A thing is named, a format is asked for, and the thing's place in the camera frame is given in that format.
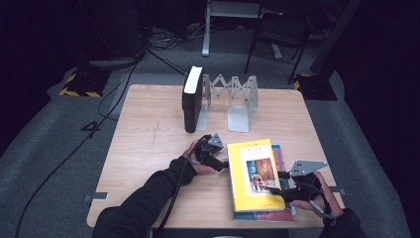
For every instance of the yellow paperback book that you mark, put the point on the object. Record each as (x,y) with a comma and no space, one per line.
(237,185)

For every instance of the person's left hand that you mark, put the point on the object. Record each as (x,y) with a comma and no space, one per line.
(203,169)

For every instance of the black chair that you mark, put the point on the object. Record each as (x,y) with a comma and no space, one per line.
(280,31)

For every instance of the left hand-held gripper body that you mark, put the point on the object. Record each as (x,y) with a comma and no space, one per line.
(206,150)

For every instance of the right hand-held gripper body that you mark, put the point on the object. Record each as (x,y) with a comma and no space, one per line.
(305,188)

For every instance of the colourful illustrated book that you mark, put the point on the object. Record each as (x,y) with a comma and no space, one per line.
(264,216)

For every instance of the white metal desk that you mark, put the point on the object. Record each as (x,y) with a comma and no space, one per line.
(206,33)

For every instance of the black hardcover book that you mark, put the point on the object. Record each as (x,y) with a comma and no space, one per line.
(191,109)

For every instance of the metal expandable book stand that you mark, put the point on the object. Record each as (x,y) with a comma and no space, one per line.
(239,120)

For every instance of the grey table edge bracket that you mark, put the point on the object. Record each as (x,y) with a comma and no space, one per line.
(339,191)
(97,196)

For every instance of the dark slanted post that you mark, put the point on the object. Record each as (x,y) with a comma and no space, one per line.
(333,33)

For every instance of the grey stand base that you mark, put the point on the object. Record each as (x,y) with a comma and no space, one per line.
(112,62)

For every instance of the black base with yellow stripes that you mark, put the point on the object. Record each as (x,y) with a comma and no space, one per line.
(82,84)
(317,89)

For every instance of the person's right hand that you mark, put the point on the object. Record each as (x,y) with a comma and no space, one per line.
(330,205)

